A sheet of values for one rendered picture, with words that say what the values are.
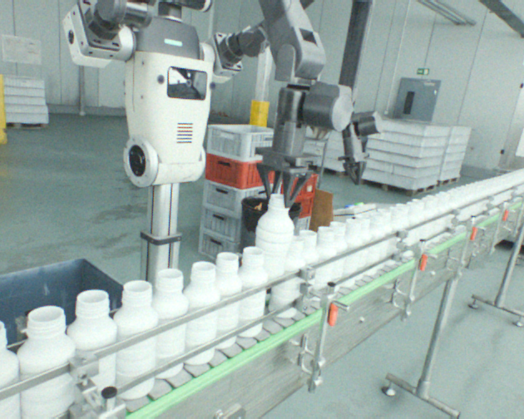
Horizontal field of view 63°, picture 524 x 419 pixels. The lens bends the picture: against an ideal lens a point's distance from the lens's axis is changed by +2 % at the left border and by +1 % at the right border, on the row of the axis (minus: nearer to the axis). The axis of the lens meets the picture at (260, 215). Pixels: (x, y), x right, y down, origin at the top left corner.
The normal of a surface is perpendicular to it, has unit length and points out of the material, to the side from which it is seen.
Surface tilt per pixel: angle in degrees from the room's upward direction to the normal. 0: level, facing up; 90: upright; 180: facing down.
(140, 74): 90
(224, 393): 90
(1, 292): 90
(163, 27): 90
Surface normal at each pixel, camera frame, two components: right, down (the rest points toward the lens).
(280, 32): -0.62, 0.13
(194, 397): 0.74, 0.28
